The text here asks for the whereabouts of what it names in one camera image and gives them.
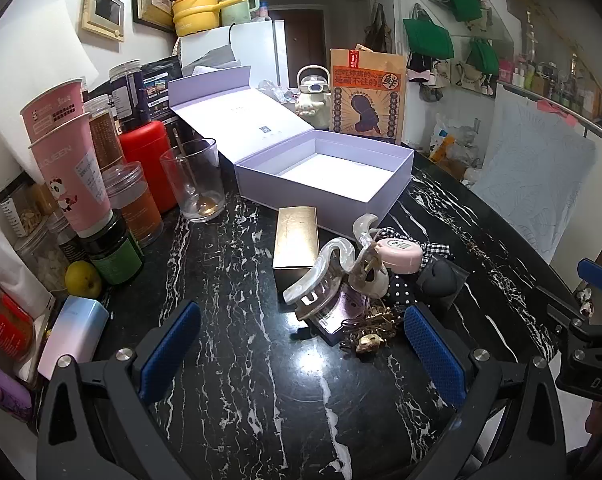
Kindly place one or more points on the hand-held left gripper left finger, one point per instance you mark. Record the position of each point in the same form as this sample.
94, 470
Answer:
171, 350

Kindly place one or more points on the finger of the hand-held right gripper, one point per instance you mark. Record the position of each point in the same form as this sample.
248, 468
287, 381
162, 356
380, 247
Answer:
556, 307
596, 274

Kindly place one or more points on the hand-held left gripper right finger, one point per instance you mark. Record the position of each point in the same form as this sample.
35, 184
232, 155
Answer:
433, 355

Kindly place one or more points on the gold hair clip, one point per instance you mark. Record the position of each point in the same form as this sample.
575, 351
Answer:
373, 342

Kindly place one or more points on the polka dot scrunchie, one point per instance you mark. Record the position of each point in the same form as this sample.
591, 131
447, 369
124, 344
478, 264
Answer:
401, 290

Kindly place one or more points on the small purple box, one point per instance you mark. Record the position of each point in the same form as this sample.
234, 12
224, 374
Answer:
346, 317

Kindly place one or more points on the pink round compact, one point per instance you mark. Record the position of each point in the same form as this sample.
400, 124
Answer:
398, 255

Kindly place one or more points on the marbled hair claw clip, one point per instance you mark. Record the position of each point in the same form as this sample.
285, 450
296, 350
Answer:
326, 252

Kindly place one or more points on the gold box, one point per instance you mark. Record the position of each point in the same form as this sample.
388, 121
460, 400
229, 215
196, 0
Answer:
296, 235

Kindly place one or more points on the lavender gift box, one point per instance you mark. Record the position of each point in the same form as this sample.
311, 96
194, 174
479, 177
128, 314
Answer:
341, 187

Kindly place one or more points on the plush slippers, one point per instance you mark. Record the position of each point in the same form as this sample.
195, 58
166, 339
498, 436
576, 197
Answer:
586, 302

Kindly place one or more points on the pastel blue pink box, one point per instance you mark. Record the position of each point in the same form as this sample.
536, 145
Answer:
73, 335

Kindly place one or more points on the green label jar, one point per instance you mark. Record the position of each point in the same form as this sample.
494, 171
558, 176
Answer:
113, 255

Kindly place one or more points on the yellow lemon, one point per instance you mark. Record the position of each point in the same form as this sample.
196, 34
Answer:
83, 280

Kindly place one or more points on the pale patterned cloth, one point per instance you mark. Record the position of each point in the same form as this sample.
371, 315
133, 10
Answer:
531, 175

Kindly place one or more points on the orange powder jar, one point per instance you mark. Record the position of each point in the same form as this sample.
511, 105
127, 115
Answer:
136, 210

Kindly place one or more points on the gold spoon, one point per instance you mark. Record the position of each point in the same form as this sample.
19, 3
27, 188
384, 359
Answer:
203, 205

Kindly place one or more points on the clear jar white pieces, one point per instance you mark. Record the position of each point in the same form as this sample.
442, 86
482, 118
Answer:
43, 260

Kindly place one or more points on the red label jar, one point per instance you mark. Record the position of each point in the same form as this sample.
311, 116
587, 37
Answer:
6, 325

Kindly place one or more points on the glass tumbler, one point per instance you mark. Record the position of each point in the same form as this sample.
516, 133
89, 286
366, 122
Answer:
193, 180

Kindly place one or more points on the purple packet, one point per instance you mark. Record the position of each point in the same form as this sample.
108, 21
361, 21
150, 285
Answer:
3, 390

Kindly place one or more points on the pile of plastic bags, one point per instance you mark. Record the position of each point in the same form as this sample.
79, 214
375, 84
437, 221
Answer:
453, 150

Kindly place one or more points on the white pouch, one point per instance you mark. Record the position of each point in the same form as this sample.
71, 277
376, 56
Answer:
6, 260

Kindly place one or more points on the red thermos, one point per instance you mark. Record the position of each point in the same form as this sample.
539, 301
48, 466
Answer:
146, 160

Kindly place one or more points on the pink paper cup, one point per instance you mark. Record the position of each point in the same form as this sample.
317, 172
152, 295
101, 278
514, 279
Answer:
76, 180
51, 110

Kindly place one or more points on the row of bottles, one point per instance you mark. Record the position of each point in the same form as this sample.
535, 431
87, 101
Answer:
546, 85

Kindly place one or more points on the brown powder jar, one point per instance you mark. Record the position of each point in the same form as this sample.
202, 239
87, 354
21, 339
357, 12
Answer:
103, 135

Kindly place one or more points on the dark jar clear lid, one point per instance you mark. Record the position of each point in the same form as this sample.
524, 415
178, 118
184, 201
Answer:
126, 95

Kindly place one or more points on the brown paper bag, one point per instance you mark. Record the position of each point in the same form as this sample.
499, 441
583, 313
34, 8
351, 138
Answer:
368, 100

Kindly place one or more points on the black printed box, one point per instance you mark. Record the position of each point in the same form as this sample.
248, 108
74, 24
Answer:
158, 85

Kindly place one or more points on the cream water bottle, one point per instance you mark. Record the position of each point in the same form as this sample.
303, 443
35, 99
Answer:
313, 100

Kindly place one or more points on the grey plastic bag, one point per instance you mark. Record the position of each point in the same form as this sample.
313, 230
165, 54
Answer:
213, 57

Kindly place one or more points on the white fridge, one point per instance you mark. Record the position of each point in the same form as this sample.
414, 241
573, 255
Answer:
253, 45

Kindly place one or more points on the hanging brown bag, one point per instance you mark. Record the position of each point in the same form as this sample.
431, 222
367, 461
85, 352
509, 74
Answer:
378, 27

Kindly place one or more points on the yellow pot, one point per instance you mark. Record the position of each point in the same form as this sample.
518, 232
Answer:
196, 15

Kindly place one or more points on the brown door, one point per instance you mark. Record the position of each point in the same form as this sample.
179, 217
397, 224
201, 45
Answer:
306, 35

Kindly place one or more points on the beige intercom panel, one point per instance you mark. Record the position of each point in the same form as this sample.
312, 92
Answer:
103, 10

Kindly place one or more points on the green kettle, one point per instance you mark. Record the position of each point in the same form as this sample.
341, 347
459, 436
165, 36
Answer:
236, 5

